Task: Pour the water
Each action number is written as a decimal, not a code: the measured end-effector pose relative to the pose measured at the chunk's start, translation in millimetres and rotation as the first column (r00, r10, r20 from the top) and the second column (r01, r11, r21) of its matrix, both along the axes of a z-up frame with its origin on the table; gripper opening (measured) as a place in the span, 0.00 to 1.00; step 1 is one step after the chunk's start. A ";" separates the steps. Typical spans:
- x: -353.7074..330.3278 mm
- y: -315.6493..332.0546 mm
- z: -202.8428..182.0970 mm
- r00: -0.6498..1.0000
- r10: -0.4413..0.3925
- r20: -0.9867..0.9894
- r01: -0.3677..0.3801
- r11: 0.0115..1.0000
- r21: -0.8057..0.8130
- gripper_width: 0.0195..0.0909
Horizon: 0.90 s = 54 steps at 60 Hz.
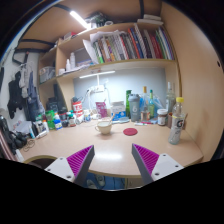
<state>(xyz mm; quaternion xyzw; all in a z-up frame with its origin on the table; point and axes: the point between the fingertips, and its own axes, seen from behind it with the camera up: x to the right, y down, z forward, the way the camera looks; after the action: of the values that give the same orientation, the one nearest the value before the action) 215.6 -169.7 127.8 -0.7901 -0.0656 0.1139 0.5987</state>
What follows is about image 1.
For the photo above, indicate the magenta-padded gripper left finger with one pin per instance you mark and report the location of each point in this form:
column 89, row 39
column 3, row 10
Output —
column 63, row 166

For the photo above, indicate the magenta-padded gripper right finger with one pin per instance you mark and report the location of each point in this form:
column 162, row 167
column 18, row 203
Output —
column 163, row 165

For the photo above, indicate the clear yellow-capped drink bottle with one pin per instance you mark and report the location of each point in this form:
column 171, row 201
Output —
column 176, row 126

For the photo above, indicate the white bottle with blue cap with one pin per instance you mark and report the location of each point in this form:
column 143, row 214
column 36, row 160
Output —
column 57, row 123

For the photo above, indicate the small dark brown bottle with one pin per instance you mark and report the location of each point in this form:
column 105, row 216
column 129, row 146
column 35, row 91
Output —
column 72, row 121

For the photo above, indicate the small green bottle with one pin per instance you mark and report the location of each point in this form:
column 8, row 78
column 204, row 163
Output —
column 50, row 121

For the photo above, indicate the red and green pen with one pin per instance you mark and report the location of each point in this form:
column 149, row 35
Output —
column 141, row 123

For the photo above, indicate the flat round red coaster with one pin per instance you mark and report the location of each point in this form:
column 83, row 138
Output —
column 130, row 131

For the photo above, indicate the brown jar with white lid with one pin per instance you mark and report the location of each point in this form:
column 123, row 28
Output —
column 162, row 117

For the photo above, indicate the cream ceramic cup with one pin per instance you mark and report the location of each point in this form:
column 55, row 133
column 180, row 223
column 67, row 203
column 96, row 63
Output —
column 104, row 129

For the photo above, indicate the white pill bottle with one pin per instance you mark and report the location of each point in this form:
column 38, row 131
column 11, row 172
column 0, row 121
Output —
column 87, row 116

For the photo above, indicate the green glass bottle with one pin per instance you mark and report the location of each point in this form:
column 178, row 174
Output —
column 151, row 106

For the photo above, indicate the red and white canister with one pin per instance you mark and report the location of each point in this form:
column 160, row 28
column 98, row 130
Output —
column 77, row 108

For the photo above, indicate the clear gold-capped glass bottle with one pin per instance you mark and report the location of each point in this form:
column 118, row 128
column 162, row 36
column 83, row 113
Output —
column 145, row 106

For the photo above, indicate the grey shaker bottle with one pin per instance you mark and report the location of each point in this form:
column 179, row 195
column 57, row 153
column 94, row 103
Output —
column 134, row 108

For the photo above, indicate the tall clear glass bottle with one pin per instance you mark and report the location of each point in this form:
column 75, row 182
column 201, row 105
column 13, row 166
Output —
column 170, row 100

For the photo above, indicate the pink carton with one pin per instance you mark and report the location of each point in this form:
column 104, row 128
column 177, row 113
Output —
column 101, row 109

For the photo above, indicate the blue and white box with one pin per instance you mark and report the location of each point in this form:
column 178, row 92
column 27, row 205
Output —
column 118, row 110

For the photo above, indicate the tall green plastic bottle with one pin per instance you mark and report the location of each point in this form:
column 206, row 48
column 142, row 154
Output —
column 128, row 100

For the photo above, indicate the hanging dark clothes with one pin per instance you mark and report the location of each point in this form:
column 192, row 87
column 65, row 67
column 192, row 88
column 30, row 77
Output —
column 20, row 96

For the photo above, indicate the white under-shelf light strip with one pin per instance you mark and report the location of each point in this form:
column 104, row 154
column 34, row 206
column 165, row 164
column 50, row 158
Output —
column 97, row 74

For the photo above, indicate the wooden shelf unit with books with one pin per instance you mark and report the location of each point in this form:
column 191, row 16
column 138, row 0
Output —
column 133, row 63

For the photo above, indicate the white ceiling light strip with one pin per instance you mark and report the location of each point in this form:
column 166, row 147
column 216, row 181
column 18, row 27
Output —
column 78, row 19

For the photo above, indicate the white wall outlet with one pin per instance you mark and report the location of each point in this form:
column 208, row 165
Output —
column 96, row 88

